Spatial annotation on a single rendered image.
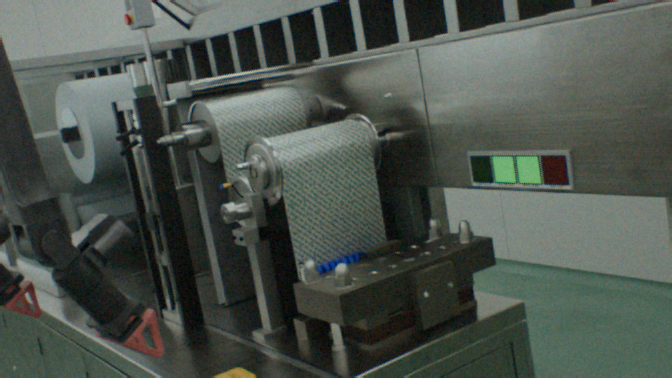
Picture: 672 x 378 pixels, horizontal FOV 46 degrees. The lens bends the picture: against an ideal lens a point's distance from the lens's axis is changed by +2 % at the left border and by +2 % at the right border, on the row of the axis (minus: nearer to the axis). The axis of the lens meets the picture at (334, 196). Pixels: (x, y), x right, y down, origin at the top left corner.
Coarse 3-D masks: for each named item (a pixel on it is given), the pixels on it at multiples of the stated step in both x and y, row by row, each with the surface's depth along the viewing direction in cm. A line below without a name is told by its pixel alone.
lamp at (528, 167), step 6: (516, 156) 147; (522, 156) 146; (528, 156) 145; (534, 156) 144; (522, 162) 146; (528, 162) 145; (534, 162) 144; (522, 168) 147; (528, 168) 145; (534, 168) 144; (522, 174) 147; (528, 174) 146; (534, 174) 145; (522, 180) 147; (528, 180) 146; (534, 180) 145; (540, 180) 144
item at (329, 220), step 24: (288, 192) 158; (312, 192) 161; (336, 192) 165; (360, 192) 168; (288, 216) 158; (312, 216) 161; (336, 216) 165; (360, 216) 168; (312, 240) 162; (336, 240) 165; (360, 240) 169; (384, 240) 172
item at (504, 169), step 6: (498, 156) 151; (504, 156) 150; (510, 156) 148; (498, 162) 151; (504, 162) 150; (510, 162) 149; (498, 168) 151; (504, 168) 150; (510, 168) 149; (498, 174) 152; (504, 174) 151; (510, 174) 149; (498, 180) 152; (504, 180) 151; (510, 180) 150
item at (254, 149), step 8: (368, 136) 170; (256, 144) 160; (248, 152) 163; (256, 152) 160; (264, 152) 158; (272, 160) 157; (272, 168) 156; (272, 176) 157; (272, 184) 158; (264, 192) 162; (272, 192) 159
